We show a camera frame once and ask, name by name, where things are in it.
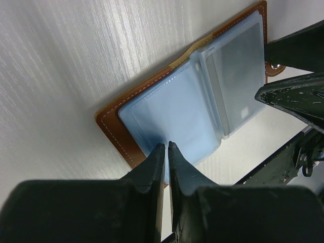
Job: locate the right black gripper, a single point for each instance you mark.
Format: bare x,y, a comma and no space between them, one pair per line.
301,97

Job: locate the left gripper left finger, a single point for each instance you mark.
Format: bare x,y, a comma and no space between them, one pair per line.
128,209

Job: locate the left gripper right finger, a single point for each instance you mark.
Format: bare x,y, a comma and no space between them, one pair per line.
240,215

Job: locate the grey credit card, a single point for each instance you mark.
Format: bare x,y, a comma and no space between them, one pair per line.
235,66

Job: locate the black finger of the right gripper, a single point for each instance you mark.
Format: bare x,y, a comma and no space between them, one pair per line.
302,49

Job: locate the brown leather card holder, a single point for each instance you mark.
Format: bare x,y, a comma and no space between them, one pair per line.
177,103

